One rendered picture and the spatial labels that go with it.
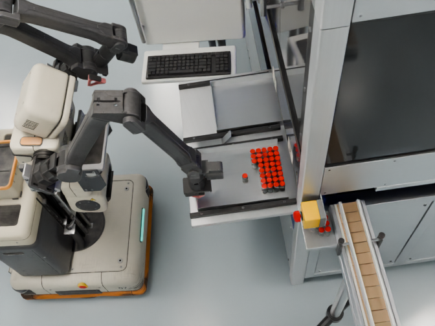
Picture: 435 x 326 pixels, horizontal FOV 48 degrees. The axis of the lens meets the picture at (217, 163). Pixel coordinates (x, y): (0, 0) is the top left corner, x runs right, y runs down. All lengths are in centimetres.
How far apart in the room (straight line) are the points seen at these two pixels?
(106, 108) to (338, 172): 75
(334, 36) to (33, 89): 99
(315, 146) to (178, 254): 149
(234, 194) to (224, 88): 52
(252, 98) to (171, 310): 120
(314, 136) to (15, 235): 129
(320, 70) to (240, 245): 171
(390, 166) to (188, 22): 120
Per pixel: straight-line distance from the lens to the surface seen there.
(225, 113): 209
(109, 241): 258
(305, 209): 169
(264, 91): 215
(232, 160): 196
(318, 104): 128
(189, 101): 215
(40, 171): 170
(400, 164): 168
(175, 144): 150
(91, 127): 142
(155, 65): 239
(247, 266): 271
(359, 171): 164
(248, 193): 189
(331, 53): 115
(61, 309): 286
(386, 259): 257
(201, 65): 235
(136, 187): 267
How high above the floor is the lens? 256
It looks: 59 degrees down
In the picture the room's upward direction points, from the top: 11 degrees counter-clockwise
